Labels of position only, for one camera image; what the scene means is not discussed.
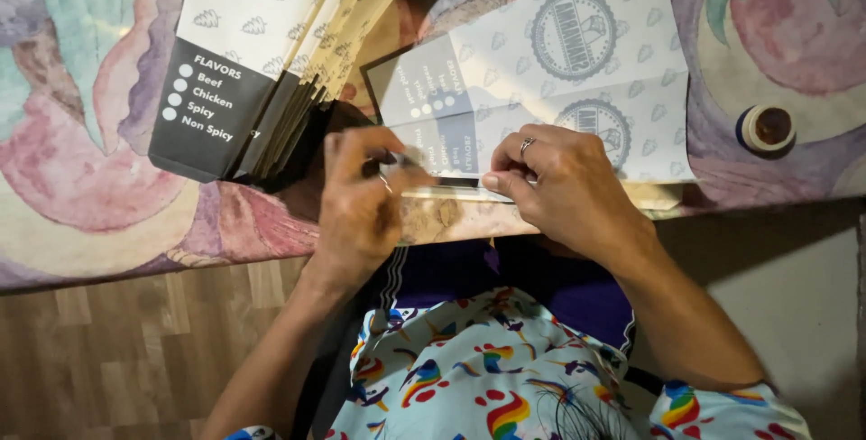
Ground person's right hand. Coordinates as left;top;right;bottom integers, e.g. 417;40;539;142
481;123;661;272

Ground person's left hand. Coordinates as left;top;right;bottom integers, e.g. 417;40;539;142
317;126;435;287

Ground printed white paper bag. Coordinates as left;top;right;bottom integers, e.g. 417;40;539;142
360;0;698;185

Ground tan flat board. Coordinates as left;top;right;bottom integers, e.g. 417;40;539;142
403;181;686;212

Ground dark purple striped shorts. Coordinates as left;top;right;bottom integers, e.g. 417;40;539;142
378;236;638;354

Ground small round glue jar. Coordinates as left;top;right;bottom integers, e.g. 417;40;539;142
735;104;798;157

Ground stack of printed paper bags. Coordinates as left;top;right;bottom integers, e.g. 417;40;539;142
148;0;434;185

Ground rainbow print light blue shirt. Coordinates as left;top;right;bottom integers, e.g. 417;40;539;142
223;287;813;440

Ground floral pastel tablecloth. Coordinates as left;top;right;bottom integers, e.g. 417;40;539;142
0;0;866;292

